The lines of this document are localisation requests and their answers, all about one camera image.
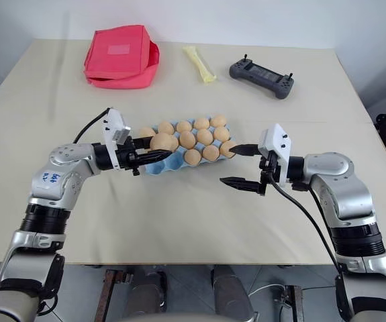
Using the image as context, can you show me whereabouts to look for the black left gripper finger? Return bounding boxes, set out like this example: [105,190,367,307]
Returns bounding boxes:
[138,150,173,166]
[132,135,156,149]

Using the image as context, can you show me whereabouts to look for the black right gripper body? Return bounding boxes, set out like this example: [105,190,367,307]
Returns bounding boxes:
[257,150,283,197]

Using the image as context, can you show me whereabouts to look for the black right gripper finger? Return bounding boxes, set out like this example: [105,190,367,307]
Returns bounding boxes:
[220,176,264,196]
[230,144,261,156]

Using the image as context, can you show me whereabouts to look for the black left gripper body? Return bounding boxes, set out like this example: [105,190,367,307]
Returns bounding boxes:
[115,136,147,177]

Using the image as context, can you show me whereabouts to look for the blue egg tray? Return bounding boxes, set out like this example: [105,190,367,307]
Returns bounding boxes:
[138,115,239,176]

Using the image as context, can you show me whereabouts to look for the grey handheld controller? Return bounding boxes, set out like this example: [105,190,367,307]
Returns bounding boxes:
[228,54,296,101]

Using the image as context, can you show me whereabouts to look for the red fabric bag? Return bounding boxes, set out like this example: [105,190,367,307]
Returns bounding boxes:
[83,28,161,90]

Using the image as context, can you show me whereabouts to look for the yellow plastic packet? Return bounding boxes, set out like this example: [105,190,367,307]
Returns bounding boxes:
[182,46,219,85]

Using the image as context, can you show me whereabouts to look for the dark rounded shape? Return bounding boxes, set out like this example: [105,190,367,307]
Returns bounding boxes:
[132,267,168,313]
[211,264,248,317]

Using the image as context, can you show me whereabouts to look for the rusty metal bar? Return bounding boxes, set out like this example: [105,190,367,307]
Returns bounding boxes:
[283,284,305,322]
[94,269,134,322]

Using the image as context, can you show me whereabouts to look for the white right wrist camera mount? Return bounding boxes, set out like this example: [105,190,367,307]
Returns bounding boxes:
[258,123,295,186]

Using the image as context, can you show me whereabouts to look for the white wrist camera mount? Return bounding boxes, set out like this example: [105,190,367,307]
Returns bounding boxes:
[258,123,295,186]
[99,107,132,170]

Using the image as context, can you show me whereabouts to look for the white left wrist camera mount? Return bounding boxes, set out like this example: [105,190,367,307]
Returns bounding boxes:
[99,107,132,170]

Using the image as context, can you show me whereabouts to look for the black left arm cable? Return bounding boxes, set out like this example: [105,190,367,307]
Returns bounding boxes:
[73,107,113,144]

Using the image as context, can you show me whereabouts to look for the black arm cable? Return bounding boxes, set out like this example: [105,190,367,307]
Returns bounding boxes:
[267,170,346,279]
[73,107,113,144]

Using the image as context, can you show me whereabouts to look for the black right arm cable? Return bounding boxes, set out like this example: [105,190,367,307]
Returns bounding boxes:
[267,170,346,279]

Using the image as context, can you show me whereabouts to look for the white floor cable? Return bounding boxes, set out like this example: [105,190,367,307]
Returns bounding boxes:
[248,284,285,297]

